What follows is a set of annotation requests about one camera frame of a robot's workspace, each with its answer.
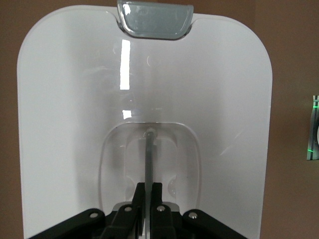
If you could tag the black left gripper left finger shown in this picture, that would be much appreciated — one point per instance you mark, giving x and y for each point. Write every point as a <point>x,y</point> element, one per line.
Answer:
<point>124,224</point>

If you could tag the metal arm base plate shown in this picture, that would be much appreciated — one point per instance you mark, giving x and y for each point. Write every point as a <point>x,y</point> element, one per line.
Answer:
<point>312,139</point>

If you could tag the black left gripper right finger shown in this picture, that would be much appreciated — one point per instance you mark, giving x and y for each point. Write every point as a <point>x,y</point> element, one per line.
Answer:
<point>164,224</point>

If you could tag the brown table mat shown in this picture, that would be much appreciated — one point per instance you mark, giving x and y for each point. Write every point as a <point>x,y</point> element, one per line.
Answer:
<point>7,124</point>

